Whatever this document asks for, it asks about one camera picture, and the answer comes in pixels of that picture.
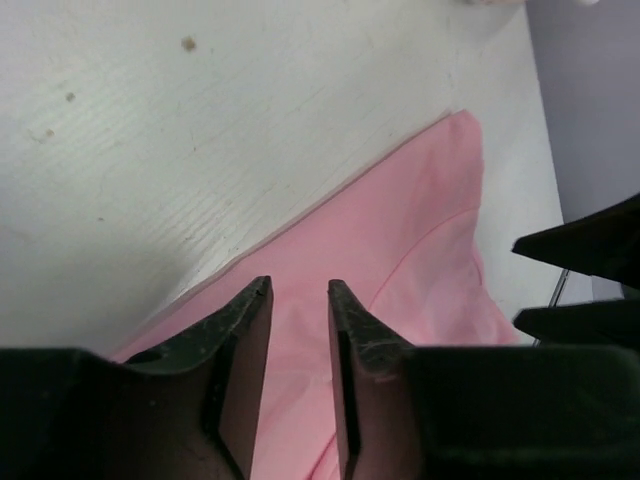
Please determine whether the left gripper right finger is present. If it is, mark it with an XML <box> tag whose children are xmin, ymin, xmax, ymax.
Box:
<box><xmin>328</xmin><ymin>280</ymin><xmax>422</xmax><ymax>479</ymax></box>

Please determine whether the pink t shirt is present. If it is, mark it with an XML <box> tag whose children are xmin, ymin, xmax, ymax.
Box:
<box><xmin>118</xmin><ymin>111</ymin><xmax>517</xmax><ymax>479</ymax></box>

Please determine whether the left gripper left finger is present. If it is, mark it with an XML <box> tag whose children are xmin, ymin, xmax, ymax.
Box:
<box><xmin>107</xmin><ymin>276</ymin><xmax>273</xmax><ymax>479</ymax></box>

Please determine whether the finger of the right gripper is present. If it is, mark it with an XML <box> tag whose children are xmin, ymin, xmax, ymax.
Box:
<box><xmin>512</xmin><ymin>194</ymin><xmax>639</xmax><ymax>289</ymax></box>
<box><xmin>514</xmin><ymin>300</ymin><xmax>639</xmax><ymax>345</ymax></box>

